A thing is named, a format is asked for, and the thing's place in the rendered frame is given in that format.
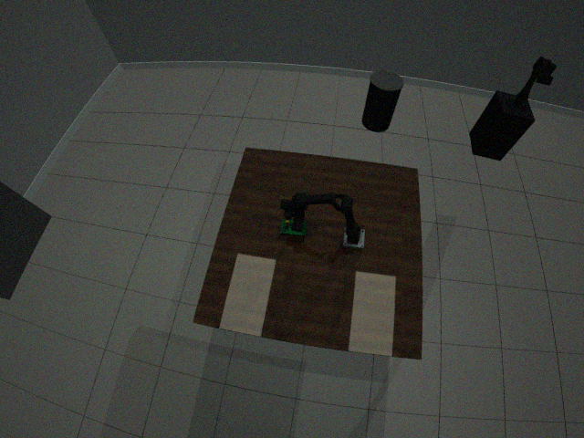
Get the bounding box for green circuit board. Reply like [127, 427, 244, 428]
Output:
[280, 219, 307, 236]

